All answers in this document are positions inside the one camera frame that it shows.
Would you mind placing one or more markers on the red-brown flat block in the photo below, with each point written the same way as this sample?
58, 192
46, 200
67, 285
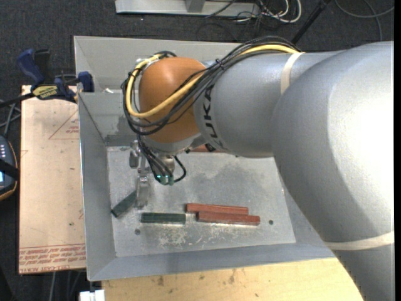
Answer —
228, 219
198, 149
216, 209

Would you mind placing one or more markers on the brown cardboard board, red print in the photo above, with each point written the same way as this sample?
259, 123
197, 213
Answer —
50, 183

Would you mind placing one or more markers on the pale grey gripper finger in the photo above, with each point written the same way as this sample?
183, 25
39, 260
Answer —
145, 194
139, 196

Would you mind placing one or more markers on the grey metal bin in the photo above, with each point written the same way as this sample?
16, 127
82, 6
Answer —
219, 183

